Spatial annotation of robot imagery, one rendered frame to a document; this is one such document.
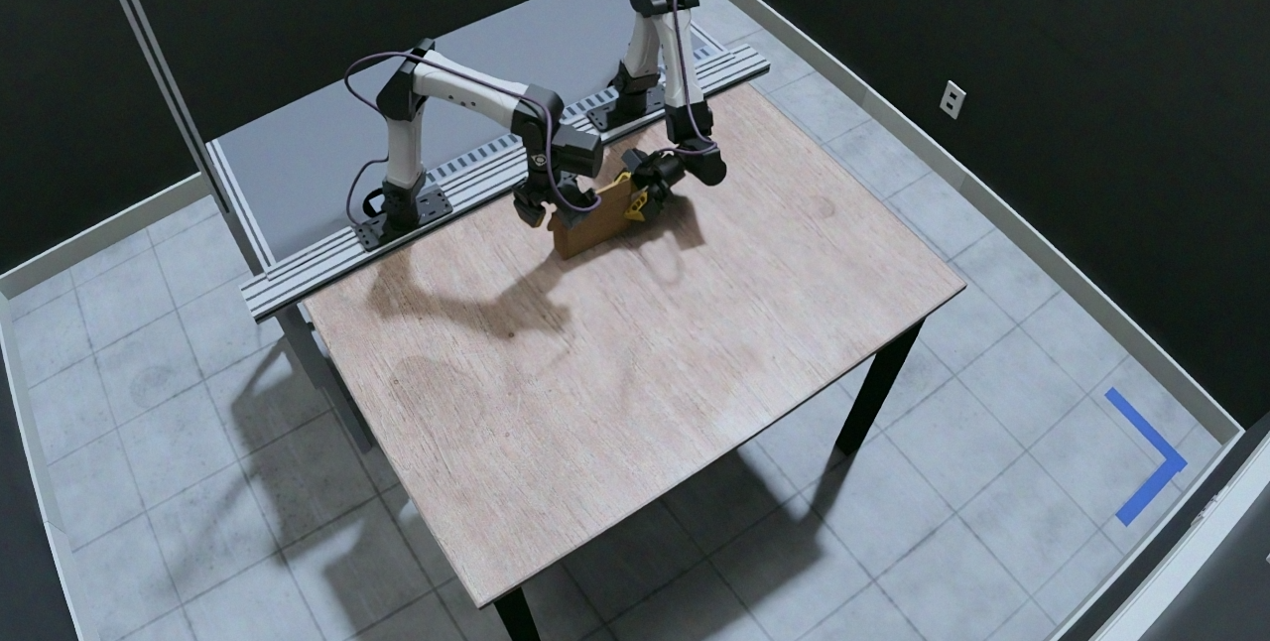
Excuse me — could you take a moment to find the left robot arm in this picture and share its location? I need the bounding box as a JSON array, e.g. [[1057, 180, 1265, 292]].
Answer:
[[585, 0, 726, 187]]

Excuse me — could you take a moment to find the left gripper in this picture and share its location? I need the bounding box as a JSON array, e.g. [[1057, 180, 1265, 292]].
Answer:
[[612, 154, 687, 221]]

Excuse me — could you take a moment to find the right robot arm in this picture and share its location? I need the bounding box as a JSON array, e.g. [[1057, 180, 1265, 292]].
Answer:
[[354, 38, 605, 253]]

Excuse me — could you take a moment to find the grey aluminium crossbar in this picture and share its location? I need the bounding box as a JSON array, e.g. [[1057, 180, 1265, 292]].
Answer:
[[239, 44, 770, 325]]

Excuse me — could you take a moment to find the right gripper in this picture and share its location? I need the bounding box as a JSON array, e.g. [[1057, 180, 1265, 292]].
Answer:
[[512, 162, 578, 228]]

